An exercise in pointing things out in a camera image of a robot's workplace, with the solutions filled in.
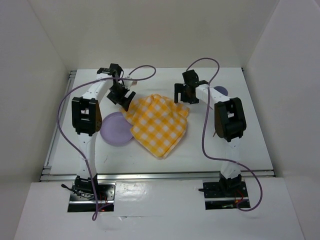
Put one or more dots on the purple cup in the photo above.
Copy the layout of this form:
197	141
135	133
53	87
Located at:
222	90

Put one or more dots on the aluminium table frame rail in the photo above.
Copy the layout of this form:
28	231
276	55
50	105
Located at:
189	160

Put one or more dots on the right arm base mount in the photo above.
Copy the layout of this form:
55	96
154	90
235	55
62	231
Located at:
225	194

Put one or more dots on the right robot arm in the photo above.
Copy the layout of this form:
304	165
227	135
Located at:
229	118

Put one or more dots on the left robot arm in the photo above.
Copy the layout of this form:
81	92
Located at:
86	113

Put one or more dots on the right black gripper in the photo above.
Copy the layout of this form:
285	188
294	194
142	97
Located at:
179	88

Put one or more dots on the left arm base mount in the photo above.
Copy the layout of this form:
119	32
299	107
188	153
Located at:
82	198

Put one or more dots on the purple plate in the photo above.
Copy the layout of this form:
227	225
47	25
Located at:
115	129

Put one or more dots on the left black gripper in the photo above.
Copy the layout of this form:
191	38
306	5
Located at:
124	102

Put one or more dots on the yellow checkered cloth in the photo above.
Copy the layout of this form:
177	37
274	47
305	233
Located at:
158	123

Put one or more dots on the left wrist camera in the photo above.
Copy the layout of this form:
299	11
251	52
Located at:
128	83

